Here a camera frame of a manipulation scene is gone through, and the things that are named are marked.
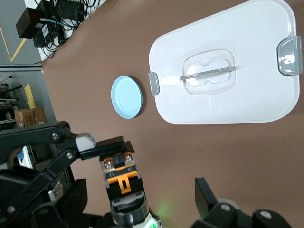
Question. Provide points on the grey metal cabinet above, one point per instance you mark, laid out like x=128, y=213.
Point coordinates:
x=45, y=95

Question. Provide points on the brown cardboard box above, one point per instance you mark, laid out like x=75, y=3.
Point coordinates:
x=23, y=117
x=40, y=115

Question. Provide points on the grey lid latch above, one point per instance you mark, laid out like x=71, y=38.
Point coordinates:
x=154, y=84
x=289, y=55

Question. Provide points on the white plastic storage box lid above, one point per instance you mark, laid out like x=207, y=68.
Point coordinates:
x=213, y=35

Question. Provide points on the black rectangular box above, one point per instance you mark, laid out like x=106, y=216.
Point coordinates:
x=29, y=22

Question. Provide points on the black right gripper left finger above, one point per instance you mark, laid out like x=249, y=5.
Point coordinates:
x=76, y=197

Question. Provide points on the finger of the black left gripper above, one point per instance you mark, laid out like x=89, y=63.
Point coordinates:
x=107, y=148

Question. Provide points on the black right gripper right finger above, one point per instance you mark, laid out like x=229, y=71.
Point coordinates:
x=204, y=199

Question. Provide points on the light blue round plate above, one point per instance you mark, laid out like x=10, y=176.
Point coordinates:
x=127, y=97

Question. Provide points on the orange black push-button switch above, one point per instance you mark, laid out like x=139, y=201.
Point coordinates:
x=123, y=185

